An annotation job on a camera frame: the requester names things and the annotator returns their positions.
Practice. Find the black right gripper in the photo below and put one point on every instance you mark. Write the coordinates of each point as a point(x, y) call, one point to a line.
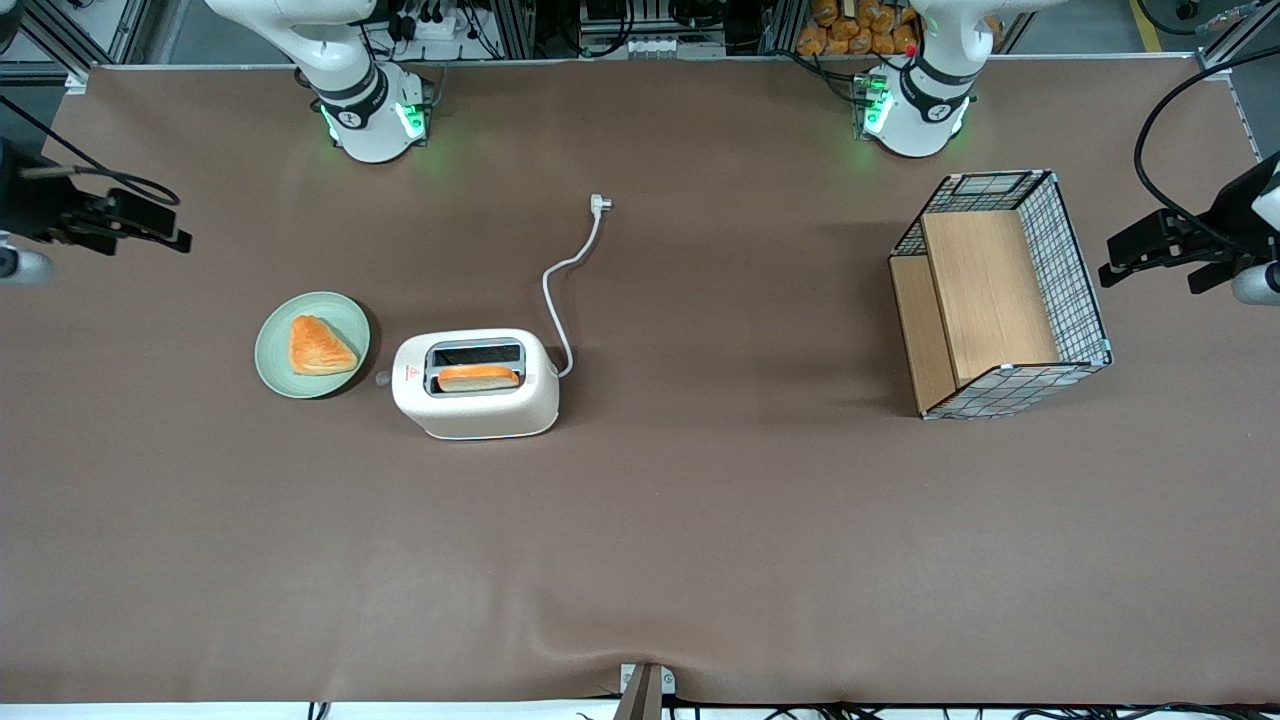
point(30, 207)

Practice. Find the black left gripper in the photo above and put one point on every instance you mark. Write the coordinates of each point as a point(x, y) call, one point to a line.
point(1226, 222)

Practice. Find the white two-slot toaster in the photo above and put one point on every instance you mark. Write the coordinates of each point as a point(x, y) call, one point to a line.
point(480, 410)

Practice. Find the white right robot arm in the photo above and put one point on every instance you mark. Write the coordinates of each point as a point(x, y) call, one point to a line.
point(370, 130)

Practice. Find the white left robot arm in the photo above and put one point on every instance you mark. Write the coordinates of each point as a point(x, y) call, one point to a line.
point(915, 125)

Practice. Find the pale green round plate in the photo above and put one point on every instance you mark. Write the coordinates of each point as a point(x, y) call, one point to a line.
point(275, 360)

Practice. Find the triangular orange pastry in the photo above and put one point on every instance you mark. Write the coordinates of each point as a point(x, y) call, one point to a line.
point(318, 348)

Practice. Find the white power strip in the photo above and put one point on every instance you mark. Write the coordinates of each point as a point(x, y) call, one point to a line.
point(430, 25)

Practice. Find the pile of orange bread rolls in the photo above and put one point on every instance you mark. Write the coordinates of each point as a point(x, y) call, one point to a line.
point(860, 40)

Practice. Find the toast slice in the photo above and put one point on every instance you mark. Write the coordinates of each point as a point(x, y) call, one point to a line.
point(478, 378)

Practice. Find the brown table mat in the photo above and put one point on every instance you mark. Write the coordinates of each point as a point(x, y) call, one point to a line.
point(700, 550)

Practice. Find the grey control unit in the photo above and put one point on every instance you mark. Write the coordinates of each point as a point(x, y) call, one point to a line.
point(650, 45)

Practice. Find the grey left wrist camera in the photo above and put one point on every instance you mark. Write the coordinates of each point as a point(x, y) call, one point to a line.
point(1258, 284)

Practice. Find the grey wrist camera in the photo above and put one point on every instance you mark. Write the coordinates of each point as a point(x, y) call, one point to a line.
point(25, 266)
point(1258, 284)

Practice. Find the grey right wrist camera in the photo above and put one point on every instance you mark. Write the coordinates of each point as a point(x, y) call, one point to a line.
point(25, 266)

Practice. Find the aluminium frame profile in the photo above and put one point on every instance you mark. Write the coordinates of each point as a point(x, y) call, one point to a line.
point(60, 40)
point(1235, 40)
point(515, 25)
point(785, 25)

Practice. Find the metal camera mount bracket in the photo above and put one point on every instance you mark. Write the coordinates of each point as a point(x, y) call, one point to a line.
point(645, 690)

